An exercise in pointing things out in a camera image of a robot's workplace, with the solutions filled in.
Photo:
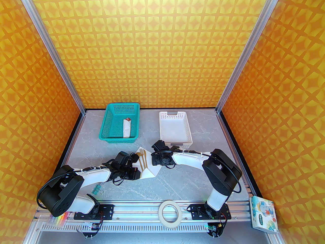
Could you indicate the white masking tape roll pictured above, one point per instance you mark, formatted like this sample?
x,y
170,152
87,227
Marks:
x,y
162,220

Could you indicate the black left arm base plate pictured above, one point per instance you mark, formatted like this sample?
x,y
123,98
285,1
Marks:
x,y
108,210

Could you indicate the white paper napkin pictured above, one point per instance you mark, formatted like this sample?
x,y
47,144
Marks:
x,y
149,170

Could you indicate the colourful tissue pack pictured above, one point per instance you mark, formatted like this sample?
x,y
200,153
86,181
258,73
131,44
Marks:
x,y
264,215

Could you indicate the teal binder clip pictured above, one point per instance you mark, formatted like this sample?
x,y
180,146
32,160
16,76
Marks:
x,y
95,189
101,191

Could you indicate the wooden fork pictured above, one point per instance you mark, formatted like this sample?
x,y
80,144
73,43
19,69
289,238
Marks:
x,y
141,153

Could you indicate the wooden knife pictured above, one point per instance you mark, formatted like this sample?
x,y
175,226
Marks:
x,y
146,159

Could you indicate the rainbow marker pack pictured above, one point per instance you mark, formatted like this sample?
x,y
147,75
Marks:
x,y
59,221

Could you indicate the teal plastic basket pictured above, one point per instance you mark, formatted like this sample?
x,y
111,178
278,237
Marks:
x,y
111,126

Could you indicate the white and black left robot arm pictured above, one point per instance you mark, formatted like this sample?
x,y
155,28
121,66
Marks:
x,y
63,192

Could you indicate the white perforated plastic basket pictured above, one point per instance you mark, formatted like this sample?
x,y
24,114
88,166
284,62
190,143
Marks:
x,y
172,131

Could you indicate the aluminium mounting rail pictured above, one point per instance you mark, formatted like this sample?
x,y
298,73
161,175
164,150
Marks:
x,y
137,210

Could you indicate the rolled white napkin bundle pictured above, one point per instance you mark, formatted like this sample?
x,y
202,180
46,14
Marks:
x,y
127,130

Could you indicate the aluminium frame post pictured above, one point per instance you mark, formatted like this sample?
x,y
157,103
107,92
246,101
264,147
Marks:
x,y
249,47
50,47

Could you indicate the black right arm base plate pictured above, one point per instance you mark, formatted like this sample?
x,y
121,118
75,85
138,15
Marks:
x,y
194,210

